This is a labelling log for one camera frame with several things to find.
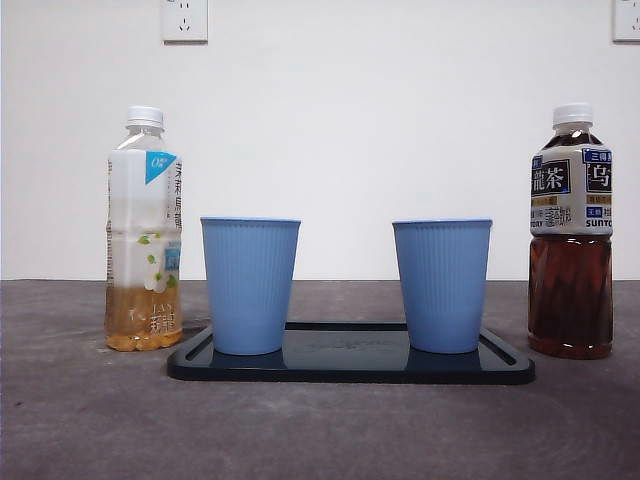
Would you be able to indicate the white wall socket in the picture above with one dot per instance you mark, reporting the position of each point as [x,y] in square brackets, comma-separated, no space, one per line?
[627,30]
[172,30]

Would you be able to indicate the dark oolong tea bottle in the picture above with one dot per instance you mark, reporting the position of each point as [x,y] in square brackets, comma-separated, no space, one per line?
[570,280]

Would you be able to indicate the pale jasmine tea bottle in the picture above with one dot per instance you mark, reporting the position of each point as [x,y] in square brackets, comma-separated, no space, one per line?
[140,200]

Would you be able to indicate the blue ribbed plastic cup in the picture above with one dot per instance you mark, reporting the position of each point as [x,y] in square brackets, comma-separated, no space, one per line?
[250,285]
[442,285]

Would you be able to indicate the dark blue flat tray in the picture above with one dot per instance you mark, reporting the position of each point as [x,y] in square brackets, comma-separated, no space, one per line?
[345,367]

